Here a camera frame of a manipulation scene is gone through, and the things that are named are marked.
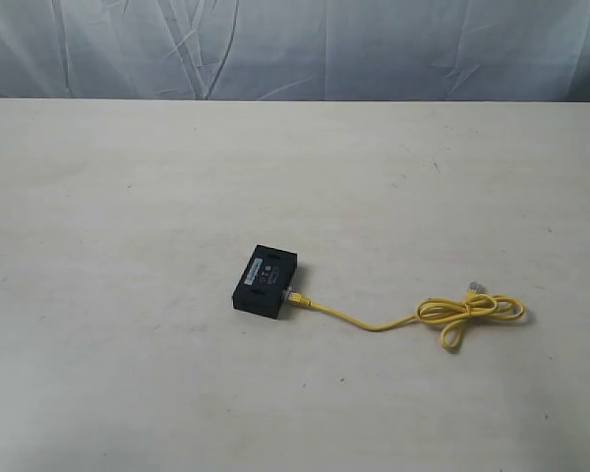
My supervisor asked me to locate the yellow ethernet cable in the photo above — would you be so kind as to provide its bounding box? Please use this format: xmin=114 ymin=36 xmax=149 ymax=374
xmin=280 ymin=280 xmax=527 ymax=353

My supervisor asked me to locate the black network switch box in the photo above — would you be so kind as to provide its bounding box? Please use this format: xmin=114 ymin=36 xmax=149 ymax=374
xmin=232 ymin=245 xmax=298 ymax=320

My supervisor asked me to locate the white wrinkled backdrop curtain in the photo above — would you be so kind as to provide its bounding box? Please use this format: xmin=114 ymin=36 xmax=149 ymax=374
xmin=0 ymin=1 xmax=590 ymax=101

